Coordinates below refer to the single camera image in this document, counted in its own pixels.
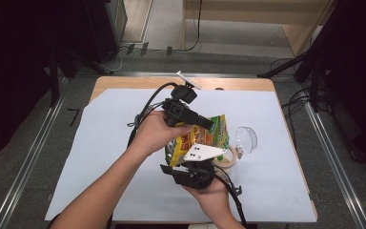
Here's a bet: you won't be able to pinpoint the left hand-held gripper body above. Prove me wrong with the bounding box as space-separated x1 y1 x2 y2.
161 70 203 128

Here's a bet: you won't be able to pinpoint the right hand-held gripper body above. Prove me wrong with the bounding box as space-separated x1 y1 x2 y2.
159 143 228 191

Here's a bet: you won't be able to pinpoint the yellow seasoning bag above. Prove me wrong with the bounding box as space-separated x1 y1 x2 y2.
164 114 231 168

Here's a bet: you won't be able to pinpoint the roll of tape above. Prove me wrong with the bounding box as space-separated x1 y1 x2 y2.
212 144 238 175

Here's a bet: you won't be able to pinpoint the clear dome jar lid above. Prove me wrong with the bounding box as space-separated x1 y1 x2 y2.
234 126 258 156

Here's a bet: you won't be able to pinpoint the person's left hand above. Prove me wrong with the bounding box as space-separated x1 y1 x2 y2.
127 109 193 158

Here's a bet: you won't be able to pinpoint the person's right hand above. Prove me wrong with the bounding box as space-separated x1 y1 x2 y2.
182 176 236 221

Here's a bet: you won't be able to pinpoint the white paper sheet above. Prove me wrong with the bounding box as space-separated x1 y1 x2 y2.
44 88 318 223

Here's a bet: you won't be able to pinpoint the black tripod stand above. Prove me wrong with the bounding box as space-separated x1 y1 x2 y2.
256 0 344 113

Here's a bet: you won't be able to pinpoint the black cabinet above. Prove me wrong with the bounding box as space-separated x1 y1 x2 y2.
84 0 129 65

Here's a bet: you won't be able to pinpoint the light wooden shelf unit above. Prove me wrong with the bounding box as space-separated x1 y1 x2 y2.
182 0 336 58

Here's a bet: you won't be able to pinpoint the black metal stand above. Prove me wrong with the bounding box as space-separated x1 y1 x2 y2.
46 47 109 108

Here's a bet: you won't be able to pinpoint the black stool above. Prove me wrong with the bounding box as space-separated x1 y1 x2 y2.
46 213 61 229

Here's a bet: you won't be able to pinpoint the black curtain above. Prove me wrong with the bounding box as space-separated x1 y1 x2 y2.
311 0 366 170
0 0 90 166

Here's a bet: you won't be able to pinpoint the left hand-held gripper cable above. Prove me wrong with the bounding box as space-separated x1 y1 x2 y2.
127 81 179 149

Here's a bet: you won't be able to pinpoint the hand-held gripper cable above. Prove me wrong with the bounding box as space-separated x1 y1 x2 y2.
203 166 249 228
127 81 179 149

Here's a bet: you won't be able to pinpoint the metal floor rail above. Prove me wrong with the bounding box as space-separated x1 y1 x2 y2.
75 71 299 79
0 77 70 229
298 84 366 229

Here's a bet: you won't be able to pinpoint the right hand-held gripper cable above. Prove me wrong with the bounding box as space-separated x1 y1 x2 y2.
203 166 249 228

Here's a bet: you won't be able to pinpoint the white floor cable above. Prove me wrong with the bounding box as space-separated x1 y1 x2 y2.
103 47 124 73

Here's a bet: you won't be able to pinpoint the black hanging cable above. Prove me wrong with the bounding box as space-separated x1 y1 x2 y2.
179 0 204 52

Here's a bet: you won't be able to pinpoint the black floor cables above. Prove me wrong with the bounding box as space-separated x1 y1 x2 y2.
280 87 314 147

